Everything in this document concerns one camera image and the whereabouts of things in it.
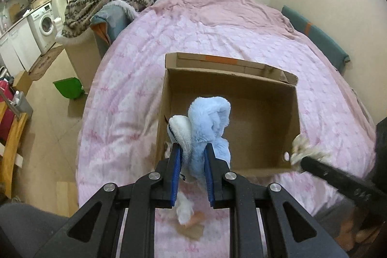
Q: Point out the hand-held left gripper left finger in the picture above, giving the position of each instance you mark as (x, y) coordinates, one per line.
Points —
(174, 176)

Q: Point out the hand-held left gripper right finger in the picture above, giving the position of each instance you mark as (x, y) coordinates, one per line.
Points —
(209, 182)

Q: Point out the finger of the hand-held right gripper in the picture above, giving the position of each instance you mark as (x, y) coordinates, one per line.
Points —
(332, 175)

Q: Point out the cream fluffy plush toy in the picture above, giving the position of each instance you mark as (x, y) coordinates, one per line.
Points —
(308, 149)

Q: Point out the blue and white plush toy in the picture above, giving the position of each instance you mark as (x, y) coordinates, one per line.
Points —
(205, 125)

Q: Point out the cardboard box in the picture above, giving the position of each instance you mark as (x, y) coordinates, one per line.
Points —
(260, 125)

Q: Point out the person's right hand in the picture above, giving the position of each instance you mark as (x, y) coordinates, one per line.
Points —
(359, 233)

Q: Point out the teal padded headboard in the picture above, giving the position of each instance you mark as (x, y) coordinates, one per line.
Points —
(317, 36)

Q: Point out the green dustpan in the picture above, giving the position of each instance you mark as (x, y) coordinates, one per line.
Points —
(68, 87)

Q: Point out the pink quilted bed blanket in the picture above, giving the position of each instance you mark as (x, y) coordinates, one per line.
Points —
(211, 34)

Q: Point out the white storage chest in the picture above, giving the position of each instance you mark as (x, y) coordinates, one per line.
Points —
(83, 61)

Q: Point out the grey upholstered seat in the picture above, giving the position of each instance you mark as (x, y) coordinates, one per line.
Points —
(27, 230)

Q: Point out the wooden chair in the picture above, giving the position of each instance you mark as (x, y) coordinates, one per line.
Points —
(13, 149)

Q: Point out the grey bin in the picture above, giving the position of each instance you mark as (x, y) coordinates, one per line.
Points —
(23, 105)

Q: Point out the teal and orange cushion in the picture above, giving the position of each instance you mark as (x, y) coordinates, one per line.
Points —
(110, 20)

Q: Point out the brown doormat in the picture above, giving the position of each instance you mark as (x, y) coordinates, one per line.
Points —
(45, 61)

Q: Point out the red bag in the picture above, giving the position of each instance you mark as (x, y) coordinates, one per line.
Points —
(5, 113)

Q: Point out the white washing machine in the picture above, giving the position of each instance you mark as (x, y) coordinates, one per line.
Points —
(43, 26)

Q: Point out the white kitchen cabinets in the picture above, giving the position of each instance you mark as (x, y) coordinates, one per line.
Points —
(16, 46)

